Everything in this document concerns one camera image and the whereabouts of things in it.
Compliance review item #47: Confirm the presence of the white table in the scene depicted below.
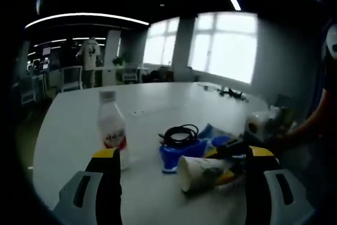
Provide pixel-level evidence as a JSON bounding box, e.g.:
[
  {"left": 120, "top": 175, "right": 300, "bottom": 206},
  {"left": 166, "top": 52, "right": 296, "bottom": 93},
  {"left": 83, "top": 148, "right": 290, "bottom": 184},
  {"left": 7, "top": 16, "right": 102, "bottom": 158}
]
[{"left": 31, "top": 81, "right": 280, "bottom": 225}]

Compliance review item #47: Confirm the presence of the green potted plant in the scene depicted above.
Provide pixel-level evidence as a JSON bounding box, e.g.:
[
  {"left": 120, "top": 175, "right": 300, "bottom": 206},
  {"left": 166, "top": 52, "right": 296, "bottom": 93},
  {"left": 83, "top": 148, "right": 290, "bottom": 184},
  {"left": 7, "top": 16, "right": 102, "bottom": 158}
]
[{"left": 112, "top": 55, "right": 126, "bottom": 66}]

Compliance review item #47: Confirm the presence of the blue clear plastic bag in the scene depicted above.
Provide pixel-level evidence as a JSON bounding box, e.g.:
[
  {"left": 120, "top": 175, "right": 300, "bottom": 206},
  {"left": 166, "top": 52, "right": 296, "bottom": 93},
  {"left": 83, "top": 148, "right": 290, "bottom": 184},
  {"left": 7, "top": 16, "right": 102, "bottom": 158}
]
[{"left": 197, "top": 123, "right": 244, "bottom": 148}]

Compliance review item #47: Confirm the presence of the black device with cables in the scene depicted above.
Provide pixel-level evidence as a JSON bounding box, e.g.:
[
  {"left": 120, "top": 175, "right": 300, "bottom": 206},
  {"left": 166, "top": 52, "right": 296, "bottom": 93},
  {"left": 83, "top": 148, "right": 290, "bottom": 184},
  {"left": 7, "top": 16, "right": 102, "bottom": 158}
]
[{"left": 217, "top": 87, "right": 250, "bottom": 102}]

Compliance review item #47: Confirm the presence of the white chest device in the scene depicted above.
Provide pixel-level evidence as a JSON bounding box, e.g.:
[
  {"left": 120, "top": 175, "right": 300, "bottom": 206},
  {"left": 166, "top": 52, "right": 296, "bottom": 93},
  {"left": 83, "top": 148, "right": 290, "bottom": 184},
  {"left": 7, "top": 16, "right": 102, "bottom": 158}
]
[{"left": 325, "top": 23, "right": 337, "bottom": 60}]

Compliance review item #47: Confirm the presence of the narrow bright window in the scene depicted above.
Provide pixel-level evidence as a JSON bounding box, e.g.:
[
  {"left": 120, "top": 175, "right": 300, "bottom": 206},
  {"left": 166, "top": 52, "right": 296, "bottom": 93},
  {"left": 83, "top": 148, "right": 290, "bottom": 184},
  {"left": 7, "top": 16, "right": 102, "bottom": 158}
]
[{"left": 143, "top": 16, "right": 180, "bottom": 69}]

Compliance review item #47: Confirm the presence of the printed white paper cup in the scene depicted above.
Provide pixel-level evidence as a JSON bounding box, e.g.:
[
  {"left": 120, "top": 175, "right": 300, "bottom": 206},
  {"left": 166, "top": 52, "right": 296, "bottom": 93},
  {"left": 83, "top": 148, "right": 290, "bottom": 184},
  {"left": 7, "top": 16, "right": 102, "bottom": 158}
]
[{"left": 177, "top": 155, "right": 235, "bottom": 193}]

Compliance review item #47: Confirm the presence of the white bottle with red label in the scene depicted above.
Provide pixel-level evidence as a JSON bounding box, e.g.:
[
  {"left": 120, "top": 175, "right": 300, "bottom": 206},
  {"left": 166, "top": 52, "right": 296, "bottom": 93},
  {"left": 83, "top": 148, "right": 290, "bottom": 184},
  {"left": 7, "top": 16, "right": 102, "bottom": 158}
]
[{"left": 97, "top": 90, "right": 132, "bottom": 171}]

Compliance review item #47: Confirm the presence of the large bright window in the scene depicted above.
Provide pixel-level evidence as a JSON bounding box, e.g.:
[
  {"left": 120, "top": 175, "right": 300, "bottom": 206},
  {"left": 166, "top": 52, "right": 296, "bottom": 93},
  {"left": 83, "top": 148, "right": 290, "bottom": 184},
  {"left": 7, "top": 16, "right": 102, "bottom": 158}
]
[{"left": 189, "top": 11, "right": 259, "bottom": 85}]

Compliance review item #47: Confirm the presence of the black cable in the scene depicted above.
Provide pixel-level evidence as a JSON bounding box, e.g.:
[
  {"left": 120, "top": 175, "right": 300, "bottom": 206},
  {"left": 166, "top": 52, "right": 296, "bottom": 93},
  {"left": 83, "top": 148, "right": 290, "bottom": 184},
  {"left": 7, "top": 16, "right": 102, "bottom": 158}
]
[{"left": 157, "top": 123, "right": 200, "bottom": 147}]

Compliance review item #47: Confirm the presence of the white mesh office chair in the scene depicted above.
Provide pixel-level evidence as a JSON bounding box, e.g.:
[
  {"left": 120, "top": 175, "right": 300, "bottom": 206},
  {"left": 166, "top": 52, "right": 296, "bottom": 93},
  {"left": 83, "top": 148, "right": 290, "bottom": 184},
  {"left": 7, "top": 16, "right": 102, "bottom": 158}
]
[
  {"left": 123, "top": 66, "right": 140, "bottom": 84},
  {"left": 19, "top": 76, "right": 37, "bottom": 104},
  {"left": 61, "top": 65, "right": 83, "bottom": 93}
]

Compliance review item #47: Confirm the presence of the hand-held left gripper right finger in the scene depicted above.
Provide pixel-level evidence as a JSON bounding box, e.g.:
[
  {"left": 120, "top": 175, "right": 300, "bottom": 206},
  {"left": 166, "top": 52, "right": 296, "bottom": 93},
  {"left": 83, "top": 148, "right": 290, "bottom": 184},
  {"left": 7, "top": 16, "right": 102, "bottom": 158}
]
[{"left": 244, "top": 145, "right": 316, "bottom": 225}]

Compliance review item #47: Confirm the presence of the person's dark clothing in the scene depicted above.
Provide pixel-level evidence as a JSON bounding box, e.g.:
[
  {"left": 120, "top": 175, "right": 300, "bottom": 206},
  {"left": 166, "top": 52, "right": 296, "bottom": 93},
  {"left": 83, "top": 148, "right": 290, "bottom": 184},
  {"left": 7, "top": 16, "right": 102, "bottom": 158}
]
[{"left": 313, "top": 16, "right": 337, "bottom": 157}]

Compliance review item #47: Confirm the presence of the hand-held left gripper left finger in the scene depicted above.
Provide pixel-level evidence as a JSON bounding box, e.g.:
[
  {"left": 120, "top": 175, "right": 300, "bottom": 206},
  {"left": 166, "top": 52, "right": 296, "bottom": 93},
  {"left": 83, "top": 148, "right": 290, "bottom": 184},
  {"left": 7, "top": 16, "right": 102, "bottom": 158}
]
[{"left": 53, "top": 148, "right": 123, "bottom": 225}]

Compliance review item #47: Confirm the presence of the long ceiling light strip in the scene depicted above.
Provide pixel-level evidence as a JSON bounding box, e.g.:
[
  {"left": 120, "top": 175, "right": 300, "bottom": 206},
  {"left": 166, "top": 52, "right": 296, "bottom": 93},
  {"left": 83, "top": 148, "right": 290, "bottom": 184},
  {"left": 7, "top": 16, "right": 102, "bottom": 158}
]
[{"left": 25, "top": 12, "right": 150, "bottom": 28}]

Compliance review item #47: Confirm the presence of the black bag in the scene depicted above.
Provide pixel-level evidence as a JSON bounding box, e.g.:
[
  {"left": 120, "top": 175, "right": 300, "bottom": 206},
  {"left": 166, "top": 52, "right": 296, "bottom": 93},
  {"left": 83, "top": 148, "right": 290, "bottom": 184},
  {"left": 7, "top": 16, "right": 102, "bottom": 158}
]
[{"left": 143, "top": 68, "right": 174, "bottom": 82}]

